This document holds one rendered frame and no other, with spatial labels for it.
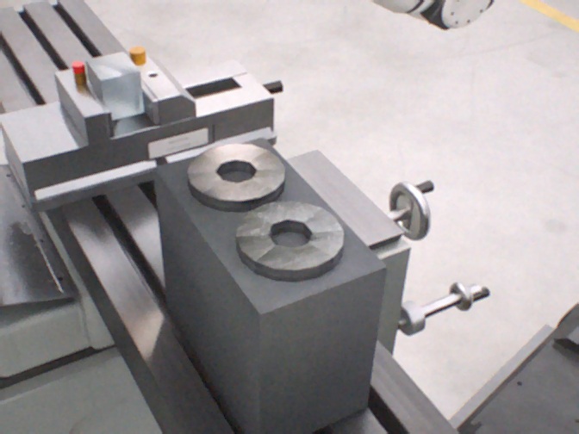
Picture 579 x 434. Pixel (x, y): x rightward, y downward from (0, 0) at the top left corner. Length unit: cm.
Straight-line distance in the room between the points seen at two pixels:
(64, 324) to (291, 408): 44
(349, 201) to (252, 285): 74
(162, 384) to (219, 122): 41
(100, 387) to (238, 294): 56
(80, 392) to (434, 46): 271
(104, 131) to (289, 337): 46
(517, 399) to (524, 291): 109
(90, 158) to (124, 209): 8
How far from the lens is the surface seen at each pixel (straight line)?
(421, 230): 147
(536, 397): 130
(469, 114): 310
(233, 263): 64
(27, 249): 108
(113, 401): 119
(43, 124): 107
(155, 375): 81
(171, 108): 102
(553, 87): 339
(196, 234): 68
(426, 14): 110
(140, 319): 86
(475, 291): 153
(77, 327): 108
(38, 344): 108
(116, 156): 103
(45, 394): 113
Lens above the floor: 156
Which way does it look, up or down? 39 degrees down
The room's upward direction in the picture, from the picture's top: 2 degrees clockwise
